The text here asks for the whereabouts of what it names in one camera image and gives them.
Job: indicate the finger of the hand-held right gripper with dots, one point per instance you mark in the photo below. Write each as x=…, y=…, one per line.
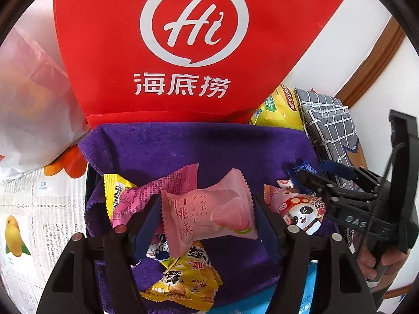
x=327, y=189
x=340, y=170

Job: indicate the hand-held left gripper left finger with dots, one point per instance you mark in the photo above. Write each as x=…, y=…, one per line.
x=144, y=238

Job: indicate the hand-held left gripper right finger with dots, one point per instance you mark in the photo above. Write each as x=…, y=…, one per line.
x=270, y=229

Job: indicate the panda mushroom snack packet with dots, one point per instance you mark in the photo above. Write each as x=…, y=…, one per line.
x=301, y=216

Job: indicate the small dark blue packet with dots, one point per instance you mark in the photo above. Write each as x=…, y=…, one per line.
x=301, y=168

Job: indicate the large magenta yellow snack packet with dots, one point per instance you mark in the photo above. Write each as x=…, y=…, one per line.
x=154, y=186

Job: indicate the pale pink peach packet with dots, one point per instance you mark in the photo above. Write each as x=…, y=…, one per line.
x=209, y=209

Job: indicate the purple fabric bin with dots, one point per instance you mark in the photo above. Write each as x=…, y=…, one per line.
x=196, y=147

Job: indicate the person's right hand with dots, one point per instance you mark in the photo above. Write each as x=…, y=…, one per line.
x=368, y=268

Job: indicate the blue white snack packet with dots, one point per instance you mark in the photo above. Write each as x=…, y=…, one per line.
x=158, y=248

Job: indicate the grey checked fabric bag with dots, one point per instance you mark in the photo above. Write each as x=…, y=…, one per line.
x=327, y=121

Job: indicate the yellow biscuit packet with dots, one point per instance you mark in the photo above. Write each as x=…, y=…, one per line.
x=186, y=278

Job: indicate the yellow chip bag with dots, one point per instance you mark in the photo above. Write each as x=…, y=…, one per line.
x=278, y=111

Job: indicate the white plastic shopping bag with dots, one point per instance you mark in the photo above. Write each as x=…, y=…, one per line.
x=32, y=111

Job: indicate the red paper bag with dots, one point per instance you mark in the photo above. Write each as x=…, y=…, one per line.
x=98, y=55

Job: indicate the wooden door frame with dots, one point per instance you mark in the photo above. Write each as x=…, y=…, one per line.
x=376, y=59

